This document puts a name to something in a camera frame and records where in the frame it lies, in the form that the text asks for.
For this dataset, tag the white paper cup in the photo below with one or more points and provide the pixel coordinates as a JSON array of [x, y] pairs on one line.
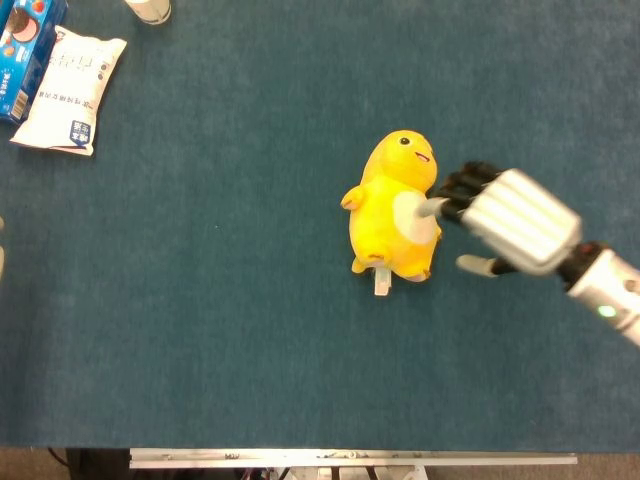
[[148, 10]]

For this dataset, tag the yellow plush duck toy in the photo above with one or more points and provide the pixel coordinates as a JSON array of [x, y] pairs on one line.
[[385, 215]]

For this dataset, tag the blue cookie box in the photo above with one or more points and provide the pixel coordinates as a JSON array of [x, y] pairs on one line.
[[22, 55]]

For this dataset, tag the aluminium frame rail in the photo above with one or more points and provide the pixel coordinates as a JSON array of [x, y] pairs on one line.
[[350, 457]]

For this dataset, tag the blue felt table mat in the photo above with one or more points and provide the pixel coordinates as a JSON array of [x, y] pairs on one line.
[[225, 300]]

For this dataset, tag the white snack bag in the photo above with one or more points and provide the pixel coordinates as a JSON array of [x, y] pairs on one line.
[[70, 90]]

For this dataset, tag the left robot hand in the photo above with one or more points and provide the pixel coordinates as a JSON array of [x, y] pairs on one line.
[[1, 260]]

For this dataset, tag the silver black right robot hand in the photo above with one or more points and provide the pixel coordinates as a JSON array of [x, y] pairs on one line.
[[520, 220]]

